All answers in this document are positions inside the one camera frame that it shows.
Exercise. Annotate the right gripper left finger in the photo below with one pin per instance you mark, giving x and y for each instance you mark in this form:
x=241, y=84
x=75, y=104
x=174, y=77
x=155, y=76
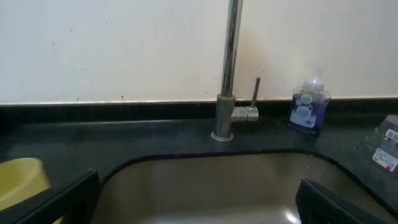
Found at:
x=62, y=196

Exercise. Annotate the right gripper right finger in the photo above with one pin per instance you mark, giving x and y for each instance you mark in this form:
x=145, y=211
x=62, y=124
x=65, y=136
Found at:
x=323, y=205

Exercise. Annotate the yellow cup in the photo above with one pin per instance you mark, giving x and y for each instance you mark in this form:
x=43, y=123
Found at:
x=18, y=180

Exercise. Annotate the clear plastic container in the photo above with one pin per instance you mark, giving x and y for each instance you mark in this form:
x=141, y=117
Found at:
x=388, y=146

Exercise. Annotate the blue soap bottle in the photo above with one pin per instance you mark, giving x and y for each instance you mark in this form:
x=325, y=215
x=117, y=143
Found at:
x=308, y=115

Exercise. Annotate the steel sink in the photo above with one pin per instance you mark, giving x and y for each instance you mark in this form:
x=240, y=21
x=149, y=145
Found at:
x=217, y=186

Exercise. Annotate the steel tap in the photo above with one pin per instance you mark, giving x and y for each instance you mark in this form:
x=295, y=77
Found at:
x=230, y=62

